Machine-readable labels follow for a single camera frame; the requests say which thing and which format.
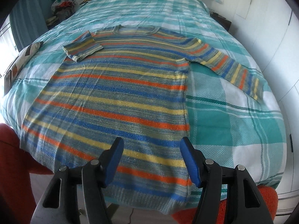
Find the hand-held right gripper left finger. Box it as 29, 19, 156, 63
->
33, 136, 124, 224

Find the yellowish folded cloth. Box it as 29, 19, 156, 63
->
47, 16, 61, 26

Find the dark bedside table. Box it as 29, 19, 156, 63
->
209, 10, 232, 31

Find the pile of colourful clothes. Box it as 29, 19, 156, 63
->
50, 0, 78, 20

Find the brown patterned cushion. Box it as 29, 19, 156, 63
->
3, 41, 44, 96

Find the teal checked bedspread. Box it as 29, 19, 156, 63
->
0, 0, 288, 206

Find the striped knitted sweater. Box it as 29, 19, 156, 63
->
20, 24, 264, 216

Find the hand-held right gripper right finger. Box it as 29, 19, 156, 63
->
181, 136, 274, 224

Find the blue curtain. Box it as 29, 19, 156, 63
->
9, 0, 55, 49

